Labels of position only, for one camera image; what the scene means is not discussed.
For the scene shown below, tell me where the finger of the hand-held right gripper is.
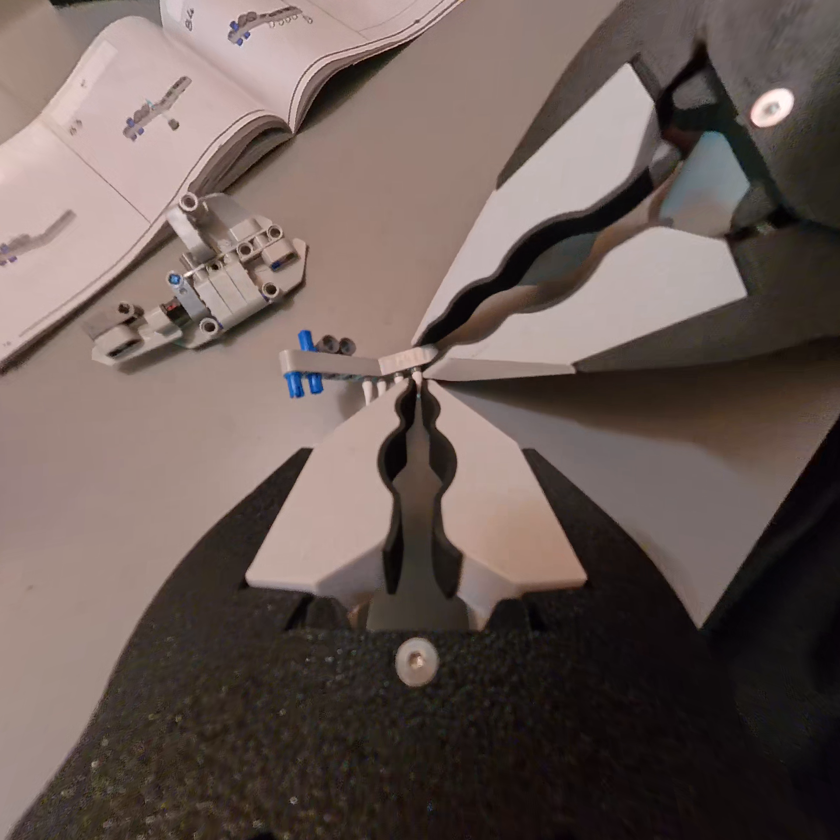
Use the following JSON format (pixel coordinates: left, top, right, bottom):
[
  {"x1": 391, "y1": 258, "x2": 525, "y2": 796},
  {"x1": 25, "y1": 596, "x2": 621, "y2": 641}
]
[
  {"x1": 422, "y1": 226, "x2": 750, "y2": 383},
  {"x1": 411, "y1": 62, "x2": 662, "y2": 349}
]

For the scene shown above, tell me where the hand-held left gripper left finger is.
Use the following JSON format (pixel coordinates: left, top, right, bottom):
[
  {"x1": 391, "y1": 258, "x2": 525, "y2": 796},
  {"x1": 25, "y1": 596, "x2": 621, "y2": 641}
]
[{"x1": 245, "y1": 379, "x2": 421, "y2": 630}]

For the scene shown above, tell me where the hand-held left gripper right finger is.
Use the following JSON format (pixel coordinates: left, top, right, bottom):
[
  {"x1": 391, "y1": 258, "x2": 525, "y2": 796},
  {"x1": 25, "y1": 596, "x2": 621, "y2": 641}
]
[{"x1": 423, "y1": 379, "x2": 588, "y2": 630}]

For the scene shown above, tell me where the grey toothed toy brick beam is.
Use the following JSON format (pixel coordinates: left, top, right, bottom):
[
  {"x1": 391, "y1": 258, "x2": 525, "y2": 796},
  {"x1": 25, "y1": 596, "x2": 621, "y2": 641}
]
[{"x1": 279, "y1": 328, "x2": 439, "y2": 403}]

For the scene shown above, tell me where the grey desk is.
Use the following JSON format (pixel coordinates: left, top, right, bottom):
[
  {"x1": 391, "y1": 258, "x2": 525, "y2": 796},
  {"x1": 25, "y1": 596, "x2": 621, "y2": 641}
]
[{"x1": 0, "y1": 0, "x2": 840, "y2": 837}]

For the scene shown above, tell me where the grey toy brick panel assembly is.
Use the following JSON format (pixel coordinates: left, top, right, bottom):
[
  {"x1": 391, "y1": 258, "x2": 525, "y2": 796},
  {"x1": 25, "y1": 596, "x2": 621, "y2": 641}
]
[{"x1": 82, "y1": 190, "x2": 309, "y2": 367}]

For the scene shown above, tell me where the open instruction booklet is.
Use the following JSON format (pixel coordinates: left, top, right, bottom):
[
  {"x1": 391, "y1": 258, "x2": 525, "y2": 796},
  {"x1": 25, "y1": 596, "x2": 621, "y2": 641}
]
[{"x1": 0, "y1": 0, "x2": 463, "y2": 371}]

